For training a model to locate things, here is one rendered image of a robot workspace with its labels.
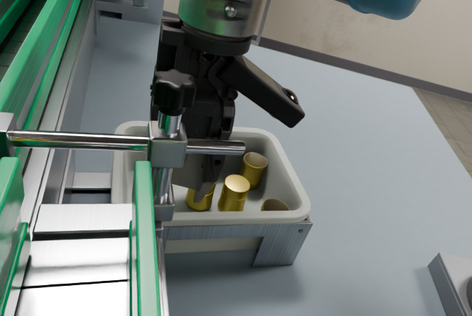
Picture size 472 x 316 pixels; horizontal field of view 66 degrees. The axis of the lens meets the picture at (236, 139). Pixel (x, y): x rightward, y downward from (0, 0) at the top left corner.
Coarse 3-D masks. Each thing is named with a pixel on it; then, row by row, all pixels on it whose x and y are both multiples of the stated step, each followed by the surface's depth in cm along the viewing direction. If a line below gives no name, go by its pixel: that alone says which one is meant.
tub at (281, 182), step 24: (264, 144) 53; (120, 168) 40; (240, 168) 55; (288, 168) 47; (120, 192) 37; (216, 192) 51; (264, 192) 52; (288, 192) 46; (192, 216) 37; (216, 216) 38; (240, 216) 38; (264, 216) 39; (288, 216) 40
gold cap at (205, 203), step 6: (192, 192) 46; (210, 192) 46; (186, 198) 48; (192, 198) 46; (204, 198) 46; (210, 198) 47; (186, 204) 48; (192, 204) 47; (198, 204) 47; (204, 204) 47; (210, 204) 48; (192, 210) 47; (198, 210) 47; (204, 210) 47
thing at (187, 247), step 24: (72, 168) 47; (168, 240) 38; (192, 240) 39; (216, 240) 40; (240, 240) 41; (264, 240) 42; (288, 240) 43; (168, 264) 41; (192, 264) 42; (216, 264) 43; (240, 264) 44; (264, 264) 45; (288, 264) 46
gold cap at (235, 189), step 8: (232, 176) 48; (240, 176) 48; (224, 184) 46; (232, 184) 46; (240, 184) 47; (248, 184) 47; (224, 192) 47; (232, 192) 46; (240, 192) 46; (224, 200) 47; (232, 200) 46; (240, 200) 47; (224, 208) 48; (232, 208) 47; (240, 208) 48
